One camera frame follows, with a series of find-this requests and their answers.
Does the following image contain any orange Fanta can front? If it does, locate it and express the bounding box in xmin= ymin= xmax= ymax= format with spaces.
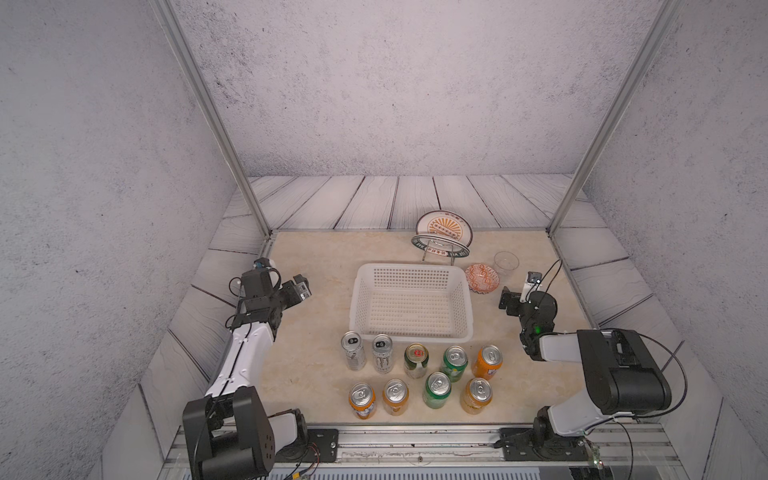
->
xmin=472 ymin=344 xmax=503 ymax=381

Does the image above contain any orange fanta can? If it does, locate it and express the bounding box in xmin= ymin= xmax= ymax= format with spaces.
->
xmin=348 ymin=382 xmax=376 ymax=420
xmin=472 ymin=344 xmax=503 ymax=381

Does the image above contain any green Sprite can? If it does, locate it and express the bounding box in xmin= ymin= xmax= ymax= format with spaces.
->
xmin=440 ymin=345 xmax=468 ymax=383

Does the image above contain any white Monster can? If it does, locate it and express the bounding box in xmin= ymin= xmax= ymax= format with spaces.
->
xmin=341 ymin=331 xmax=366 ymax=371
xmin=372 ymin=334 xmax=393 ymax=374

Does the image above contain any white plastic basket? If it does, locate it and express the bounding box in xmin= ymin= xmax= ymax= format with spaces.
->
xmin=349 ymin=263 xmax=474 ymax=344

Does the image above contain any green gold-top can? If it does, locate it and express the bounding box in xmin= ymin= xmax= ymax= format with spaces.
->
xmin=404 ymin=343 xmax=429 ymax=379

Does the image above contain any orange Fanta can back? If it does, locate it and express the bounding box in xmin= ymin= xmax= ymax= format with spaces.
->
xmin=348 ymin=382 xmax=376 ymax=420

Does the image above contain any small orange can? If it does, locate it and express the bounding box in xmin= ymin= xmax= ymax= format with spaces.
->
xmin=382 ymin=378 xmax=409 ymax=416

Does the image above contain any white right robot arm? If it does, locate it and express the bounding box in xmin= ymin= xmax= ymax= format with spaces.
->
xmin=499 ymin=288 xmax=677 ymax=458

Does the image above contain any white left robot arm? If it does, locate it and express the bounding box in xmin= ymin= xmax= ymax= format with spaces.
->
xmin=182 ymin=258 xmax=311 ymax=479

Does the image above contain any red patterned bowl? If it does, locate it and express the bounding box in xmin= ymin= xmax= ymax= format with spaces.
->
xmin=465 ymin=263 xmax=500 ymax=294

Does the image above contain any clear plastic cup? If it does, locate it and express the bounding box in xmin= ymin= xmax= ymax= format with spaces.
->
xmin=493 ymin=250 xmax=520 ymax=285

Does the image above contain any dark rimmed plate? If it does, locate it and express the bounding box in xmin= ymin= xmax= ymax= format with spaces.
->
xmin=411 ymin=233 xmax=470 ymax=259

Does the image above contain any decorated plate upright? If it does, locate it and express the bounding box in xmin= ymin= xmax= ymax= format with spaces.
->
xmin=416 ymin=210 xmax=473 ymax=247

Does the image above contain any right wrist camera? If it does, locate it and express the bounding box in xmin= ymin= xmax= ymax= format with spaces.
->
xmin=520 ymin=271 xmax=543 ymax=303

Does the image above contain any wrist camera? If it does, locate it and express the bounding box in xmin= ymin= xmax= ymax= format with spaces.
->
xmin=253 ymin=257 xmax=277 ymax=271
xmin=520 ymin=271 xmax=543 ymax=303

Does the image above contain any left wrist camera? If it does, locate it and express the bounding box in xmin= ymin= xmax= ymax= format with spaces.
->
xmin=253 ymin=257 xmax=277 ymax=271

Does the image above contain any metal wire plate stand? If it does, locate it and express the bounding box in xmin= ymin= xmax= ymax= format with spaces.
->
xmin=423 ymin=246 xmax=470 ymax=265

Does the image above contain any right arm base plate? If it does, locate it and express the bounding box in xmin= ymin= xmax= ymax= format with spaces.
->
xmin=493 ymin=428 xmax=592 ymax=462

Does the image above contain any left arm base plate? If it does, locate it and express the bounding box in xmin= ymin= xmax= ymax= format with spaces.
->
xmin=276 ymin=428 xmax=339 ymax=464

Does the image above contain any aluminium rail frame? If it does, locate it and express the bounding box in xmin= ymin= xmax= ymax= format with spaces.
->
xmin=269 ymin=423 xmax=688 ymax=479

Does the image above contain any left aluminium corner post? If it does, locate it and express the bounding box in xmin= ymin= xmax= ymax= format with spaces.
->
xmin=150 ymin=0 xmax=272 ymax=240

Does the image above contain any aluminium corner post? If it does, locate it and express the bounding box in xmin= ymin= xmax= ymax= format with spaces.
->
xmin=150 ymin=0 xmax=272 ymax=240
xmin=546 ymin=0 xmax=683 ymax=239

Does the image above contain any right aluminium corner post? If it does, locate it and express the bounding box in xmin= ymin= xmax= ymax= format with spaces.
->
xmin=546 ymin=0 xmax=683 ymax=239

